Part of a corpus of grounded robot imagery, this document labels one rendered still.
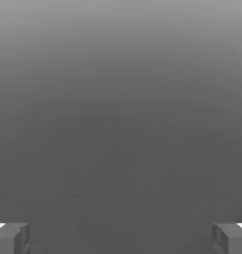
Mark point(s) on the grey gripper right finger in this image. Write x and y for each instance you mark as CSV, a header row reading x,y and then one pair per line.
x,y
232,238

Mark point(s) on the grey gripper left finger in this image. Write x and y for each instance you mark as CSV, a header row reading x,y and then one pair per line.
x,y
10,238

